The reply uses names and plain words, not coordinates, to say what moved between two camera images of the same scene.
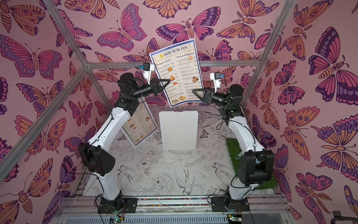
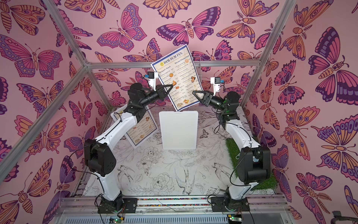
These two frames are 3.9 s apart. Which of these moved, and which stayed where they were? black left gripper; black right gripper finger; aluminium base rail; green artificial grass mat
Moved: black left gripper
Stayed: black right gripper finger; aluminium base rail; green artificial grass mat
